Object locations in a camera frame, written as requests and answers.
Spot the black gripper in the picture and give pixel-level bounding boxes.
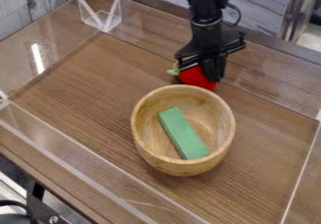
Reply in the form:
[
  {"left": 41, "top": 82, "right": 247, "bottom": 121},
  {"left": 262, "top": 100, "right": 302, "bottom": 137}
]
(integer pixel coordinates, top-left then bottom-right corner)
[{"left": 173, "top": 26, "right": 246, "bottom": 82}]

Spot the red fruit with green stem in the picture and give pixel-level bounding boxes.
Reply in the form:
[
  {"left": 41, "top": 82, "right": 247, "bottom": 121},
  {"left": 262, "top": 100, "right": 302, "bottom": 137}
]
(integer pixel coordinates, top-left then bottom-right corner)
[{"left": 167, "top": 64, "right": 217, "bottom": 90}]

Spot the wooden bowl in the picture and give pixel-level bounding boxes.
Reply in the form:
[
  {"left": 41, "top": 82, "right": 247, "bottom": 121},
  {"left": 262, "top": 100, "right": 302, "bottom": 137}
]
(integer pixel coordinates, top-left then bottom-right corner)
[{"left": 129, "top": 84, "right": 235, "bottom": 176}]

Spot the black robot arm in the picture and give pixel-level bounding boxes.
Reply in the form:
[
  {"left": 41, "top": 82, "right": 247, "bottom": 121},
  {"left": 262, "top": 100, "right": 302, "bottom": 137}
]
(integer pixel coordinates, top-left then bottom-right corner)
[{"left": 173, "top": 0, "right": 246, "bottom": 89}]

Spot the green rectangular block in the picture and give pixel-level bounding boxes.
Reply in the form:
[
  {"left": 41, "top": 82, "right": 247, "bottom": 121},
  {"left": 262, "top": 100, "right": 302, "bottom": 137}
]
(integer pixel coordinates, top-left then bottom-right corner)
[{"left": 157, "top": 107, "right": 211, "bottom": 159}]

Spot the black table leg clamp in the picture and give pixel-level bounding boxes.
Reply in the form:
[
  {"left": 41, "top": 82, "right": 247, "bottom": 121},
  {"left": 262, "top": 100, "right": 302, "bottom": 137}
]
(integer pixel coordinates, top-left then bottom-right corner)
[{"left": 26, "top": 183, "right": 70, "bottom": 224}]

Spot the clear acrylic corner bracket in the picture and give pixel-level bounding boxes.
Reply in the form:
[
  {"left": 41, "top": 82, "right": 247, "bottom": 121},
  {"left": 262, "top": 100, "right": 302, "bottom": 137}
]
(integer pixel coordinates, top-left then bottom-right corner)
[{"left": 76, "top": 0, "right": 121, "bottom": 33}]

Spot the metal table frame background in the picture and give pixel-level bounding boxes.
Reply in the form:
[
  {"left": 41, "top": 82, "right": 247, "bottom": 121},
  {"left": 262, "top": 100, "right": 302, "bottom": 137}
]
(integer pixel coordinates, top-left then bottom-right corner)
[{"left": 282, "top": 0, "right": 316, "bottom": 43}]

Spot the clear acrylic tray wall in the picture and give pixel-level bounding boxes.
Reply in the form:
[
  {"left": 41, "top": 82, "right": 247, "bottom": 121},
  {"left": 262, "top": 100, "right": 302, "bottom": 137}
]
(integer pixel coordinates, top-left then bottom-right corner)
[{"left": 0, "top": 97, "right": 209, "bottom": 224}]

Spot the black cable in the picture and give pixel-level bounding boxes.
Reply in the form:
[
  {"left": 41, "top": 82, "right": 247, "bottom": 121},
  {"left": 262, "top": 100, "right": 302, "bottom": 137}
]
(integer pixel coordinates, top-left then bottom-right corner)
[{"left": 0, "top": 199, "right": 36, "bottom": 224}]

